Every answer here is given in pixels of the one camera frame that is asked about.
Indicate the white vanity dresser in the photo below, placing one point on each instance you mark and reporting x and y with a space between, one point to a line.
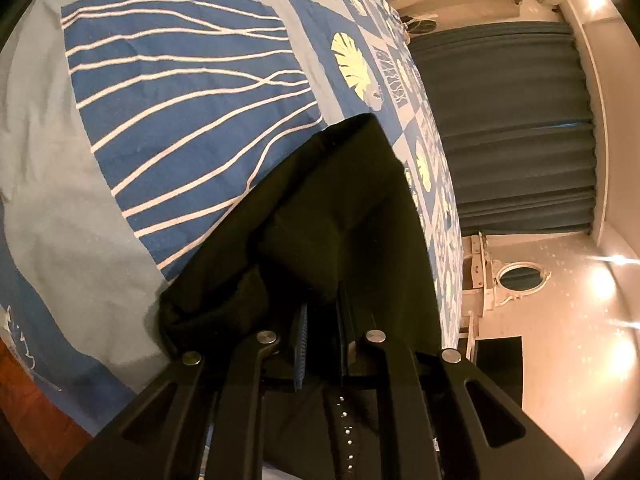
478 290

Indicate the black pants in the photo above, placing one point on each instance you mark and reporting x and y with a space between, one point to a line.
333 224

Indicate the black television screen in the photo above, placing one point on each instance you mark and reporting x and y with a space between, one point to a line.
501 359

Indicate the blue patterned bed sheet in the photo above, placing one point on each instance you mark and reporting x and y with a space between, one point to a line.
129 129

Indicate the small desk fan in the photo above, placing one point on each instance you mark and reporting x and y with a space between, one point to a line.
419 26

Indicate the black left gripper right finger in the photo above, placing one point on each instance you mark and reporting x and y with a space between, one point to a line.
403 414

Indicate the dark green curtain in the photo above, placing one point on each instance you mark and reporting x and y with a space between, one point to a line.
512 108

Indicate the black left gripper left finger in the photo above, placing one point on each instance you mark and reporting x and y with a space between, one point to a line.
202 416

